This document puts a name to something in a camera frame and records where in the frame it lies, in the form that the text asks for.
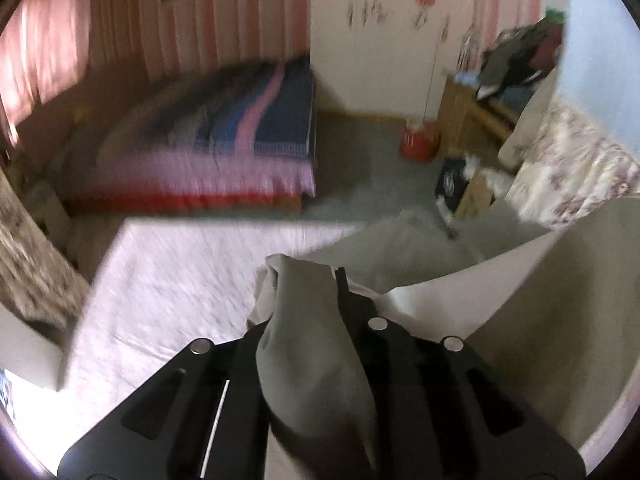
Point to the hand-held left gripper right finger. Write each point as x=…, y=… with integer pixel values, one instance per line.
x=395, y=385

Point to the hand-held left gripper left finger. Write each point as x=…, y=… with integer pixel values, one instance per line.
x=240, y=385

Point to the floral pink table sheet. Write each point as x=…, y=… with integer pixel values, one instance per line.
x=175, y=285

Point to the cardboard box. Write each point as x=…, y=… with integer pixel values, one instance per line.
x=475, y=197

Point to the low bed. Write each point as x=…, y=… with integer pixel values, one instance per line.
x=200, y=180

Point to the dark printed cloth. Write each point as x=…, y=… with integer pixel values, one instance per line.
x=450, y=182

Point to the white board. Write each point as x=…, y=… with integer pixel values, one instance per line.
x=30, y=350

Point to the red plastic container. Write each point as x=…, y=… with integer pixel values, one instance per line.
x=417, y=142

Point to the blue floral curtain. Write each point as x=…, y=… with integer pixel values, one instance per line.
x=580, y=160
x=30, y=260

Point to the striped blue pink blanket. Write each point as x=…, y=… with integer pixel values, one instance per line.
x=225, y=120

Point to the wooden desk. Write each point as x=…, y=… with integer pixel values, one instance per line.
x=455, y=110

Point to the light blue cloth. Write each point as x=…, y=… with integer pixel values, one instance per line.
x=466, y=79

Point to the white wardrobe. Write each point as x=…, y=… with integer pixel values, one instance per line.
x=380, y=60

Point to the brown bed headboard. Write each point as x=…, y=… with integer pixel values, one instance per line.
x=60, y=110

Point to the pink window curtain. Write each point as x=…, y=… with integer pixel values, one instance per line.
x=40, y=50

